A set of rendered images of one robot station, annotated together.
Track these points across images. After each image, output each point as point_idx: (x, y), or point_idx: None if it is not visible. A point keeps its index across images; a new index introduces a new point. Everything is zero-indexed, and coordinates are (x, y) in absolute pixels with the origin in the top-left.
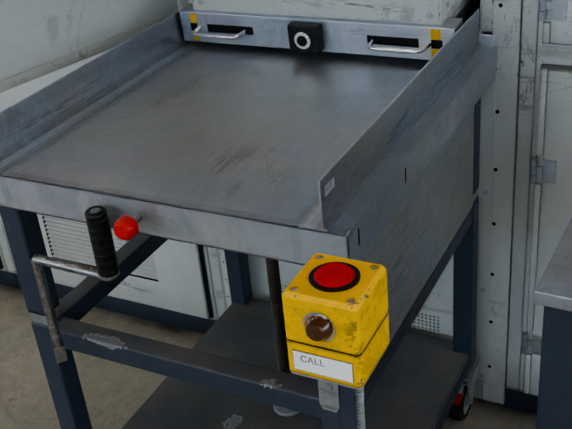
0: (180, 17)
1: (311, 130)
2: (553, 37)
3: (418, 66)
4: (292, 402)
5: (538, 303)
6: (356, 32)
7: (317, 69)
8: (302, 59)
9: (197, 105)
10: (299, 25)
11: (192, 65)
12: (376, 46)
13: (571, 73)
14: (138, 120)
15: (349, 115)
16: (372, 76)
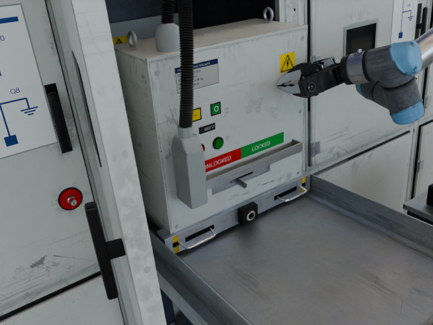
0: (165, 243)
1: (355, 249)
2: (316, 162)
3: (296, 200)
4: None
5: None
6: (269, 197)
7: (267, 226)
8: (245, 226)
9: (279, 278)
10: (248, 208)
11: (207, 265)
12: (289, 198)
13: (322, 174)
14: (283, 309)
15: (343, 233)
16: (295, 213)
